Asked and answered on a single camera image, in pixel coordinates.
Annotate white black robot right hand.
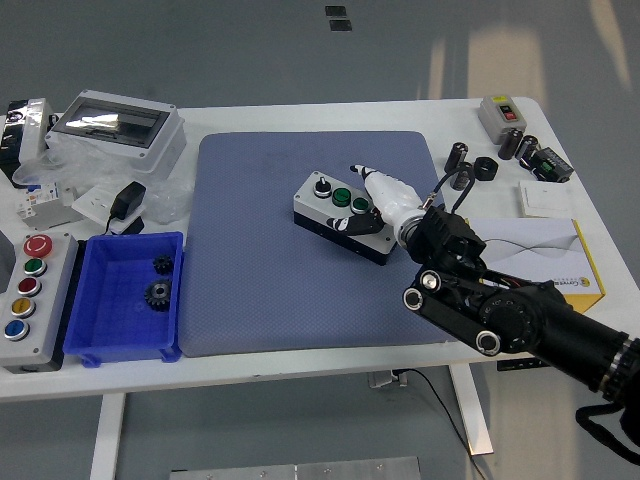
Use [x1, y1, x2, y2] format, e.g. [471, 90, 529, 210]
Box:
[326, 163, 426, 239]

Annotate grey four-button control box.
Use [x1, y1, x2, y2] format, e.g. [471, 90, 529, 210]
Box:
[292, 170, 399, 267]

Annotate grey five-button control box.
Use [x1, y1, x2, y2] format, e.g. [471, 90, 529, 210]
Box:
[0, 232, 80, 375]

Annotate black cylindrical capacitor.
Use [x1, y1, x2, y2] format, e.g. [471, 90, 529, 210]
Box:
[497, 127, 525, 160]
[449, 161, 475, 191]
[514, 134, 540, 169]
[444, 141, 469, 175]

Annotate black hex nut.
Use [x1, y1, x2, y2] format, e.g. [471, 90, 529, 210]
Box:
[472, 156, 499, 182]

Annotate blue-grey table mat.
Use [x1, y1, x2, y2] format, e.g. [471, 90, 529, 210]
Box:
[178, 130, 474, 359]

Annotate yellow white cardboard box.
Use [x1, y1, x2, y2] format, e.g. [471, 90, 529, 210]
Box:
[464, 217, 606, 315]

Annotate black module green terminal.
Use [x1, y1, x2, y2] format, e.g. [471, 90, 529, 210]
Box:
[529, 146, 575, 184]

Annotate black table height controller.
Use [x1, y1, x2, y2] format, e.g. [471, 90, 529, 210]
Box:
[496, 357, 544, 372]

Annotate white table leg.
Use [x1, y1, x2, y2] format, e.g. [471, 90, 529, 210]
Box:
[89, 393, 126, 480]
[448, 363, 495, 457]

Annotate large black bevel gear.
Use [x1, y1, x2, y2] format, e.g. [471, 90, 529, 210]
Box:
[143, 279, 174, 312]

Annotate black power adapter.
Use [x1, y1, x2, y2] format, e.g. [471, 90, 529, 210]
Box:
[103, 180, 148, 236]

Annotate silver metal plate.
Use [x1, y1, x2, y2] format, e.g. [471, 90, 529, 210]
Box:
[169, 456, 422, 480]

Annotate grey distribution box clear lid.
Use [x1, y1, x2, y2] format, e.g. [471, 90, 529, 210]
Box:
[44, 89, 188, 175]

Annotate blue plastic bin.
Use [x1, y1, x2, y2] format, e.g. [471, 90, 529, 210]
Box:
[63, 231, 185, 370]

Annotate clear plastic bag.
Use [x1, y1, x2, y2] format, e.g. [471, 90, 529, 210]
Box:
[12, 134, 194, 226]

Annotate white circuit breaker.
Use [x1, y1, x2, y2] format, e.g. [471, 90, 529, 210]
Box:
[13, 180, 64, 221]

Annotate plastic-wrapped white black box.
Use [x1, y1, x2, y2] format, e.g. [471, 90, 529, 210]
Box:
[0, 98, 56, 189]

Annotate grey box corner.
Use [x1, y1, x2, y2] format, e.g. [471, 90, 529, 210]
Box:
[0, 234, 16, 294]

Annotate grey red-black push switch box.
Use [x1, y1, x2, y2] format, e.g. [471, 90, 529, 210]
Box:
[477, 94, 530, 145]

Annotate white wall switch panel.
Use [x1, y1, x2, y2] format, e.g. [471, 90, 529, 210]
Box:
[518, 179, 571, 218]

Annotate grey under-table bracket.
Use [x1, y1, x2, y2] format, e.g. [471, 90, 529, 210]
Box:
[368, 369, 409, 389]

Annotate black power cable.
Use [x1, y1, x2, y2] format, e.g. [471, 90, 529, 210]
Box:
[399, 368, 494, 480]

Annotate white wall socket panel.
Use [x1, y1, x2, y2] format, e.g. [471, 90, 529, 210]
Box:
[71, 183, 146, 235]

